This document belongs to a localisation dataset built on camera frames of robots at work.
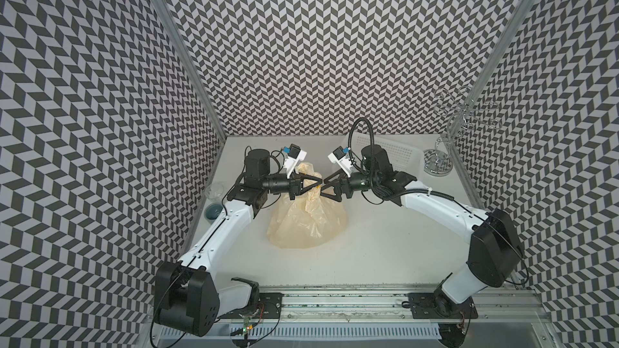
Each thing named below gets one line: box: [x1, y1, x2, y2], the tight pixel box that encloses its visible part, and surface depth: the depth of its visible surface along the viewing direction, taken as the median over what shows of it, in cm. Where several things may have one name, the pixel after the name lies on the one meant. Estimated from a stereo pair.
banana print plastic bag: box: [266, 162, 348, 249], surface depth 72 cm
